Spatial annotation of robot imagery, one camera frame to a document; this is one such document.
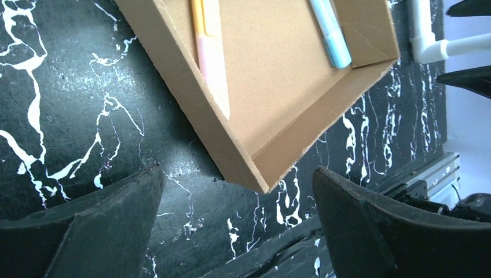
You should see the brown cardboard box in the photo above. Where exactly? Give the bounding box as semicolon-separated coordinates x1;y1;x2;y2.
116;1;400;193

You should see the aluminium rail frame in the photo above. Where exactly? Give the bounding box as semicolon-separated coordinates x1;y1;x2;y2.
381;152;461;202

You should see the white PVC pipe frame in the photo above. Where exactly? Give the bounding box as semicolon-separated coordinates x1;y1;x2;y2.
410;0;490;64

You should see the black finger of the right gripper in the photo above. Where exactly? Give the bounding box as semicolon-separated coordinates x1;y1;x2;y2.
446;0;490;17
436;65;490;99

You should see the orange pink marker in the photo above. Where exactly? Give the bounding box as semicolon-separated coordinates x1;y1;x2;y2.
191;0;230;119

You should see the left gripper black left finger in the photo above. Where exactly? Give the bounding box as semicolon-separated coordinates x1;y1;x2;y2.
1;164;164;277

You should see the light blue marker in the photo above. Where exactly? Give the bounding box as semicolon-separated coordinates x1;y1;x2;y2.
310;0;352;69

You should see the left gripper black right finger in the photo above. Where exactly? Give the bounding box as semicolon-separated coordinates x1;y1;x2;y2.
312;167;490;277

